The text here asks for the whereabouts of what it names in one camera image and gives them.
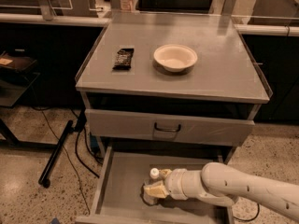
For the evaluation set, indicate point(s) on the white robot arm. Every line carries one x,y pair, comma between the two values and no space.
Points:
221,185

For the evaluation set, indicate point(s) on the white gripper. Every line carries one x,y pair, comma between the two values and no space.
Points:
173,182

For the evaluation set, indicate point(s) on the white paper bowl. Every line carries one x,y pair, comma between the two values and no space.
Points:
175,58

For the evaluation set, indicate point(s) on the grey cabinet counter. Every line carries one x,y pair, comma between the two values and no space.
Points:
223,72

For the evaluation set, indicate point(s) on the clear plastic water bottle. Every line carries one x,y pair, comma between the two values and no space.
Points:
153,177

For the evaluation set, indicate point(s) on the black stand leg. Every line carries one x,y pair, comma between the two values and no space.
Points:
44,179

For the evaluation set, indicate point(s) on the open grey middle drawer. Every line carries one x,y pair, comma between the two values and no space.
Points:
118,197

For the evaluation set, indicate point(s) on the grey top drawer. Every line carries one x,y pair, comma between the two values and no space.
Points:
196,130

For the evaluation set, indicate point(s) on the dark snack bar wrapper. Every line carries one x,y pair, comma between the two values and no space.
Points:
123,59

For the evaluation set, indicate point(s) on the dark side table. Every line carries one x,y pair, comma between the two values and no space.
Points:
16,76

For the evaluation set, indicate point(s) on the black drawer handle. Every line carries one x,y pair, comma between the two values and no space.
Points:
167,130

